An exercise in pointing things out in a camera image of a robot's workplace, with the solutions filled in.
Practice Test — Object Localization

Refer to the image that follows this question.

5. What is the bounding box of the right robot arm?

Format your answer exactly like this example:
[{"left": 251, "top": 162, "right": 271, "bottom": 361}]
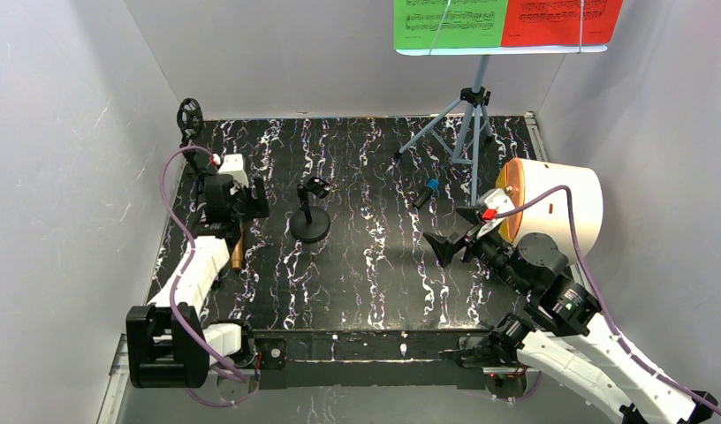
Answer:
[{"left": 424, "top": 208, "right": 720, "bottom": 423}]

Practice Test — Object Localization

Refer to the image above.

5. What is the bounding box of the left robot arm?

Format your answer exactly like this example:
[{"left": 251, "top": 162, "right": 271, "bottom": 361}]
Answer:
[{"left": 125, "top": 175, "right": 269, "bottom": 389}]

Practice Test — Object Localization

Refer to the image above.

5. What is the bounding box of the white drum orange head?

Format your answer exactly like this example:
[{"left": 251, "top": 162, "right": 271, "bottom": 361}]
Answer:
[{"left": 496, "top": 158, "right": 603, "bottom": 265}]

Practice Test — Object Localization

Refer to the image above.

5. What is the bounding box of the purple cable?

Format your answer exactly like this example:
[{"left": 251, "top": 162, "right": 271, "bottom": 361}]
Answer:
[
  {"left": 482, "top": 185, "right": 721, "bottom": 424},
  {"left": 159, "top": 145, "right": 250, "bottom": 409}
]

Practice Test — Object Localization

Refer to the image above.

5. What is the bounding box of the red sheet music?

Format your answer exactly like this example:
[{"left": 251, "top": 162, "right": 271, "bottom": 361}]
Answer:
[{"left": 501, "top": 0, "right": 623, "bottom": 47}]

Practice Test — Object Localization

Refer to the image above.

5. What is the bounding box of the green sheet music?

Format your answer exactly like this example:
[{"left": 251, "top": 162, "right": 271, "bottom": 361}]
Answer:
[{"left": 393, "top": 0, "right": 508, "bottom": 50}]

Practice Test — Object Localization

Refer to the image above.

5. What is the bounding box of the black round-base mic stand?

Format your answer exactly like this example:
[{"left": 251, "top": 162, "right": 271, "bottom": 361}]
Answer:
[{"left": 288, "top": 176, "right": 331, "bottom": 244}]

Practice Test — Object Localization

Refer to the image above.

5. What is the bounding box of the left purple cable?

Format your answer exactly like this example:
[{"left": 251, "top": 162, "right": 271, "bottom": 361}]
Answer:
[{"left": 159, "top": 145, "right": 250, "bottom": 409}]

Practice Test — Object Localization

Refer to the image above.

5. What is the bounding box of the gold microphone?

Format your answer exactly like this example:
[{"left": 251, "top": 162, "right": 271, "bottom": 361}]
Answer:
[{"left": 231, "top": 225, "right": 245, "bottom": 271}]

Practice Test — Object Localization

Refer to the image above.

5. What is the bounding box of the black marker blue cap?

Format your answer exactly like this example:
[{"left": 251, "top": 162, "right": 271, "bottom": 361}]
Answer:
[{"left": 413, "top": 179, "right": 439, "bottom": 210}]

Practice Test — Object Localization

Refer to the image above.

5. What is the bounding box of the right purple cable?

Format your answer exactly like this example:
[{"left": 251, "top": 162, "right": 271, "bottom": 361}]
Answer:
[{"left": 482, "top": 185, "right": 721, "bottom": 424}]

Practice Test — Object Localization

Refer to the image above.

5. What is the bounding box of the aluminium base frame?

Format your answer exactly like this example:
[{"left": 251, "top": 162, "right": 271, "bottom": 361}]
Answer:
[{"left": 96, "top": 330, "right": 655, "bottom": 424}]

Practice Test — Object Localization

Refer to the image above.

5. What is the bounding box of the black tripod mic stand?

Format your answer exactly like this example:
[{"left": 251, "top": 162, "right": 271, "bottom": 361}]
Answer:
[{"left": 176, "top": 97, "right": 214, "bottom": 197}]

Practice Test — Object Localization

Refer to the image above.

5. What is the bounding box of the grey tripod music stand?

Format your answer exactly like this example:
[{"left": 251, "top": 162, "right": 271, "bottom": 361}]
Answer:
[{"left": 392, "top": 55, "right": 495, "bottom": 206}]

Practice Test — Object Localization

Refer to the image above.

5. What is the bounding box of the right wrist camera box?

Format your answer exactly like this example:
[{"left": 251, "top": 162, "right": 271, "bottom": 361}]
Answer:
[{"left": 475, "top": 188, "right": 514, "bottom": 237}]

